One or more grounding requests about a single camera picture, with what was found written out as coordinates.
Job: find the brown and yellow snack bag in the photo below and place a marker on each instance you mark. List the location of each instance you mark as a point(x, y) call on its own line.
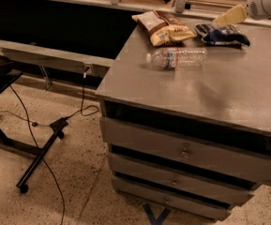
point(163, 28)

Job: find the bottom grey drawer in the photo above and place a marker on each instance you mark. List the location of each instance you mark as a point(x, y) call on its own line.
point(169, 199)

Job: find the long grey bench shelf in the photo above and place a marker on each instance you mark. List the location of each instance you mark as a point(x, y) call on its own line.
point(51, 58)

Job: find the middle grey drawer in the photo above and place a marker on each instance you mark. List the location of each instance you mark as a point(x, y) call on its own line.
point(212, 191)

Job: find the grey drawer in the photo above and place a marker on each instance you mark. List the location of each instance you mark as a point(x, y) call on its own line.
point(212, 191)
point(215, 158)
point(169, 199)

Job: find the top grey drawer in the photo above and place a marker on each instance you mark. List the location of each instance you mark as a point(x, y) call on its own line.
point(215, 158)

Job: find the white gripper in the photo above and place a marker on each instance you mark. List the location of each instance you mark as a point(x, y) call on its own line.
point(263, 2)

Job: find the clear plastic water bottle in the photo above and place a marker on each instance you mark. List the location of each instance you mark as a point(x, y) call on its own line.
point(177, 57)

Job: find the grey drawer cabinet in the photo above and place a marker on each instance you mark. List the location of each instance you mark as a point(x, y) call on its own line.
point(226, 101)

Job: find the blue chip bag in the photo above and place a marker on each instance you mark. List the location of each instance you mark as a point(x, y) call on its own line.
point(223, 36)

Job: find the black rolling stand frame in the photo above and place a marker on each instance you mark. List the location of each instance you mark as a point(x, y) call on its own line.
point(21, 139)

